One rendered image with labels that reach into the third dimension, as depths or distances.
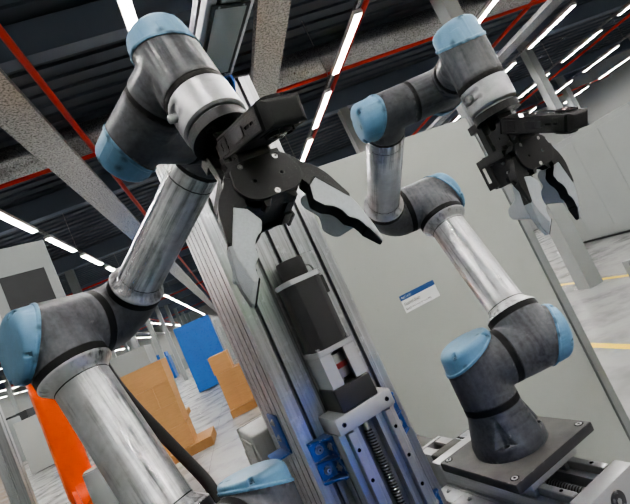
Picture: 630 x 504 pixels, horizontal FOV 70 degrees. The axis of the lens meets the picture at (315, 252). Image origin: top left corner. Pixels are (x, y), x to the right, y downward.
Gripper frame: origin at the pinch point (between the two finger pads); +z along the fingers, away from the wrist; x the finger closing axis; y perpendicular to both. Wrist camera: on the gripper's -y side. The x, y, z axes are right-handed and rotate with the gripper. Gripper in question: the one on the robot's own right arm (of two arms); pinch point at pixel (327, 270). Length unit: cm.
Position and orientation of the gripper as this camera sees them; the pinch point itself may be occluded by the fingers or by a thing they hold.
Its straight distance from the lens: 41.3
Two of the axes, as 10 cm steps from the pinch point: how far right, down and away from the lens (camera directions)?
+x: -7.9, 3.7, -4.8
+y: -2.8, 4.9, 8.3
